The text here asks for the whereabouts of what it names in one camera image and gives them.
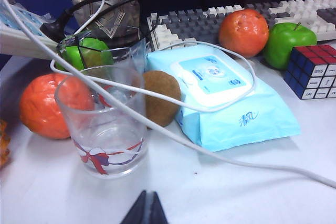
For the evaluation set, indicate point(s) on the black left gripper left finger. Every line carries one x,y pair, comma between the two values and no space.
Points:
136,212

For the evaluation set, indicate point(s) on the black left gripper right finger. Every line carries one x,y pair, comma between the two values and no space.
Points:
156,212

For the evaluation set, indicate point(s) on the clear glass cup ribbon print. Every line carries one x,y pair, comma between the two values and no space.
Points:
110,155

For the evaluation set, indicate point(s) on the brown kiwi fruit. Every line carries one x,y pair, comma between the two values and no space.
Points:
160,98

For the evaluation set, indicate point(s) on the light blue wet wipes pack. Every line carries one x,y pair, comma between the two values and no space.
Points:
236,129

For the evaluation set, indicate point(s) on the orange fruit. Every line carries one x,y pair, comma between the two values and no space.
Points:
39,108
241,35

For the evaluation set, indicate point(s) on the orange snack packet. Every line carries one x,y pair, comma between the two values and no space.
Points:
4,142

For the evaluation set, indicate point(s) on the green apple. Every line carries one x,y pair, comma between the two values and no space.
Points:
71,56
283,45

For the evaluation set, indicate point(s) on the white and grey keyboard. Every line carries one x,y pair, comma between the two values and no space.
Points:
189,24

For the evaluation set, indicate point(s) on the silver faceted trophy figurine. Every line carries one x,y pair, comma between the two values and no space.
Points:
115,22

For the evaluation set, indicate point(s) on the white power strip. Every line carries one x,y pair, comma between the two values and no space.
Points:
21,40

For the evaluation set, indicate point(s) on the black puzzle cube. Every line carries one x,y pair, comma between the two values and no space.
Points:
315,77

